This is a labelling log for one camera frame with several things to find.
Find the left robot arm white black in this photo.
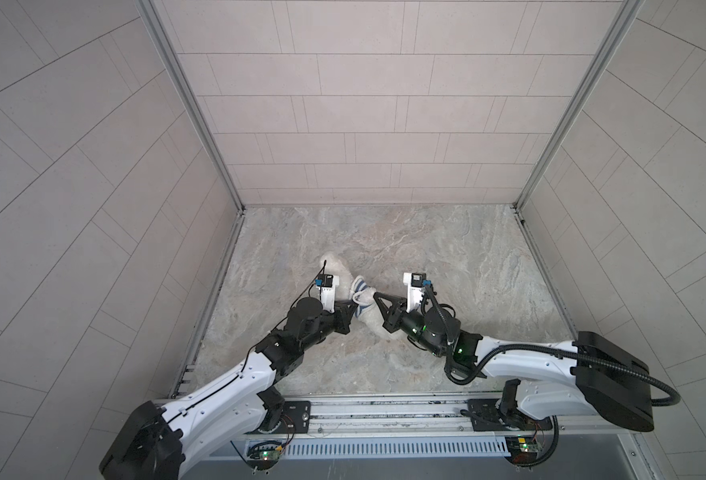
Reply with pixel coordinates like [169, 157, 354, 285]
[99, 297, 358, 479]

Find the right green circuit board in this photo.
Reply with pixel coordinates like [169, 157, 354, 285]
[505, 436, 542, 465]

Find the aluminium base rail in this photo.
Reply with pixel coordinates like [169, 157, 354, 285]
[166, 392, 639, 442]

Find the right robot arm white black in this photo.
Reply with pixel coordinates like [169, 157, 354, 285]
[373, 293, 662, 432]

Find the right corner aluminium profile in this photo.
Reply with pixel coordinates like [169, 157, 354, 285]
[513, 0, 644, 216]

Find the blue white striped knit sweater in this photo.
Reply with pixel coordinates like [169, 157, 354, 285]
[350, 275, 377, 318]

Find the corner aluminium profile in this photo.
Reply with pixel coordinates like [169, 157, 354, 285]
[513, 0, 644, 216]
[136, 0, 245, 216]

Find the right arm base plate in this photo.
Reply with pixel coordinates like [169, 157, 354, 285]
[460, 399, 553, 432]

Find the white plush teddy bear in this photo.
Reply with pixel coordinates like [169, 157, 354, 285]
[320, 252, 406, 341]

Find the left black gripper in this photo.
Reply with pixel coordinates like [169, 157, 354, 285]
[295, 300, 359, 354]

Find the white ventilation grille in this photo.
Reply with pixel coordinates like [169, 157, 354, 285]
[282, 436, 511, 460]

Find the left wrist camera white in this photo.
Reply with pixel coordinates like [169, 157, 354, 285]
[315, 273, 339, 313]

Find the green circuit board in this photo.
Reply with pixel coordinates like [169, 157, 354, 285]
[246, 440, 286, 471]
[505, 436, 542, 465]

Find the left green circuit board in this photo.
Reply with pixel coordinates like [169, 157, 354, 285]
[246, 440, 286, 471]

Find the left corner aluminium profile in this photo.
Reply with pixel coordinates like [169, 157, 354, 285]
[136, 0, 245, 216]

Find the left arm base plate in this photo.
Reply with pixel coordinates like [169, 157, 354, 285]
[256, 401, 312, 435]

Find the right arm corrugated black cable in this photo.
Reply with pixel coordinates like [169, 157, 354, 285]
[424, 287, 682, 408]

